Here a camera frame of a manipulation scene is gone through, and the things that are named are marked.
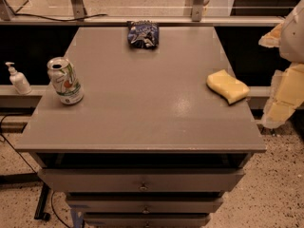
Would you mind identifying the bottom grey drawer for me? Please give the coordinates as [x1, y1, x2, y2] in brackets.
[84, 214, 210, 228]

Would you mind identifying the black floor cable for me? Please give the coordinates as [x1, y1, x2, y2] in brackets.
[0, 112, 72, 228]

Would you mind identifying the green white 7up can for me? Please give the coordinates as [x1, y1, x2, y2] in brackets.
[47, 57, 84, 105]

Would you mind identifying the black cable on ledge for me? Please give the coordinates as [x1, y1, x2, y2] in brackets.
[12, 12, 109, 23]

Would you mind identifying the middle grey drawer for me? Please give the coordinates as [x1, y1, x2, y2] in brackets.
[66, 196, 222, 214]

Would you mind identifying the metal window frame rail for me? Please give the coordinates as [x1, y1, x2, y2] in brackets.
[1, 0, 285, 27]

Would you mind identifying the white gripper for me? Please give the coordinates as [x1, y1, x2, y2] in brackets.
[258, 0, 304, 129]

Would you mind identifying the blue chip bag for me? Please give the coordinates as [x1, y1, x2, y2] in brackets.
[127, 20, 160, 49]

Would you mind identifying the grey drawer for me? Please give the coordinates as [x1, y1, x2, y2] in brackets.
[66, 196, 222, 214]
[38, 168, 244, 193]
[84, 214, 210, 228]

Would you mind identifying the yellow sponge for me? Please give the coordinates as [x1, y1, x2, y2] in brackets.
[206, 69, 250, 105]

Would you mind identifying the top grey drawer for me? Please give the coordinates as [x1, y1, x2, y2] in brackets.
[38, 168, 244, 193]

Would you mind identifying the white pump soap bottle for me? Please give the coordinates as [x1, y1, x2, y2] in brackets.
[5, 62, 31, 95]

